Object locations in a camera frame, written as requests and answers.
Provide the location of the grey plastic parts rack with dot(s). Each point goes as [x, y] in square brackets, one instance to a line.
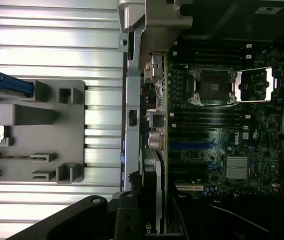
[44, 140]

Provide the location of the CPU socket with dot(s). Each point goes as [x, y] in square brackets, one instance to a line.
[211, 87]

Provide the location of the open black PC case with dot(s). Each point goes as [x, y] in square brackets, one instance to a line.
[133, 100]

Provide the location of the black expansion slot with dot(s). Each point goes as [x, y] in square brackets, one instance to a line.
[186, 167]

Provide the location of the silver chipset heatsink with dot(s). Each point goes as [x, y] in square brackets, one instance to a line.
[236, 167]

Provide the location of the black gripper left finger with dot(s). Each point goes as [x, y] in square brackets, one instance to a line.
[82, 220]

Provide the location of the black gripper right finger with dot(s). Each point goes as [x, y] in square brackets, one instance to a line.
[219, 225]

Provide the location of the green RAM stick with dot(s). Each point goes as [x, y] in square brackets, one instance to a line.
[12, 157]

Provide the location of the thin metal locking lever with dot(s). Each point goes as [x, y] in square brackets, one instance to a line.
[197, 62]

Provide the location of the white expansion slot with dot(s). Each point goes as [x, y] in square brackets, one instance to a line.
[189, 187]

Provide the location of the open metal socket cover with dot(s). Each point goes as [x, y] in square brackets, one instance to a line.
[254, 85]

